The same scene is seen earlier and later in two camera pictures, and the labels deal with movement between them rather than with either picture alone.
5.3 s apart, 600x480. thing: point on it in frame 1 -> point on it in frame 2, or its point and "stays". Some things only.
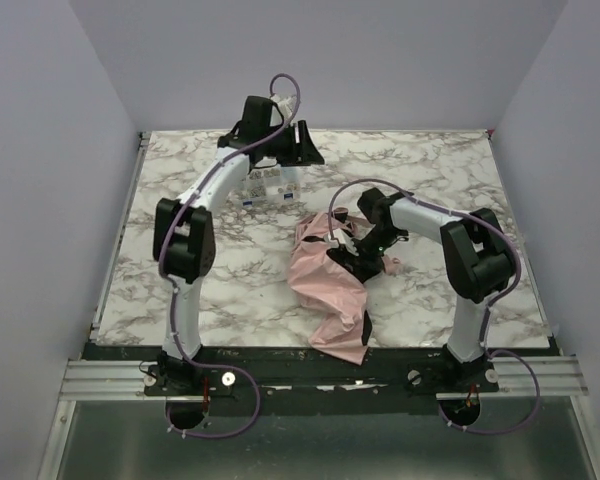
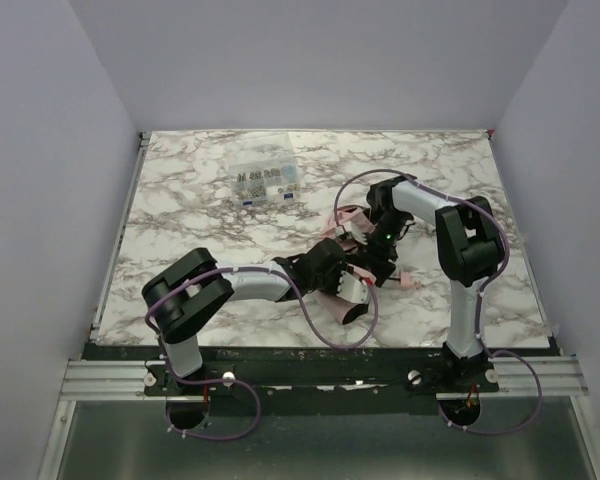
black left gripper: [303, 142] -> [350, 311]
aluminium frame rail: [90, 380] stays
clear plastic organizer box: [273, 186] stays
